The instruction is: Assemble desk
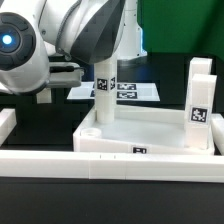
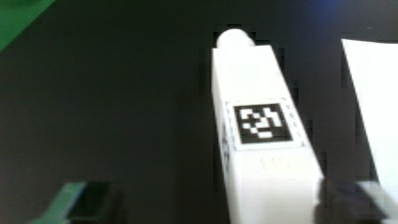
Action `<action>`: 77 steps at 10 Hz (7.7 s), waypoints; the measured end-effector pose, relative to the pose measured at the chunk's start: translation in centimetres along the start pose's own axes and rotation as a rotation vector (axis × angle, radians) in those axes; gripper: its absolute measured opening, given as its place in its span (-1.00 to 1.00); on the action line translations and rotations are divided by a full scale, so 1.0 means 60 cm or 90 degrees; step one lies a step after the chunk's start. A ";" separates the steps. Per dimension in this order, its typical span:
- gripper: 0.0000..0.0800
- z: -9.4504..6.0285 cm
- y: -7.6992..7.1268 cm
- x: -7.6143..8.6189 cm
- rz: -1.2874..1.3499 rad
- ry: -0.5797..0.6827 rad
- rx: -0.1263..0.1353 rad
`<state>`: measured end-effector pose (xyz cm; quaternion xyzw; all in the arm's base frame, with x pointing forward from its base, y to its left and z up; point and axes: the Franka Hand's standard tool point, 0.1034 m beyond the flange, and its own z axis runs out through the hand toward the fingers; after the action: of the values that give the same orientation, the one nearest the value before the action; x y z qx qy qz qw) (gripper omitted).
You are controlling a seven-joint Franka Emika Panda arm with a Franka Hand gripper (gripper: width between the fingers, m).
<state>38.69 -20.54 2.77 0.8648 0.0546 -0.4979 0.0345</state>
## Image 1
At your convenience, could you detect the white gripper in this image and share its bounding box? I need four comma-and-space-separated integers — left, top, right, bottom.
47, 62, 85, 88

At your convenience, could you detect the white desk top tray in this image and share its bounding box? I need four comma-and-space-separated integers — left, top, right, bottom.
73, 105, 215, 155

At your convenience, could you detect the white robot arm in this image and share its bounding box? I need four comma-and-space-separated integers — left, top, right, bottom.
0, 0, 126, 94

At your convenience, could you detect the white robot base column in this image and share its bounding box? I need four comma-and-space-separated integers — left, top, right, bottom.
117, 0, 147, 61

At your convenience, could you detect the fiducial marker sheet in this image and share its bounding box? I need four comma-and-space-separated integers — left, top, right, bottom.
67, 82, 160, 102

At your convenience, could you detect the white U-shaped boundary fence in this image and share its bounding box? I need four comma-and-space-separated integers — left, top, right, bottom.
0, 109, 224, 183

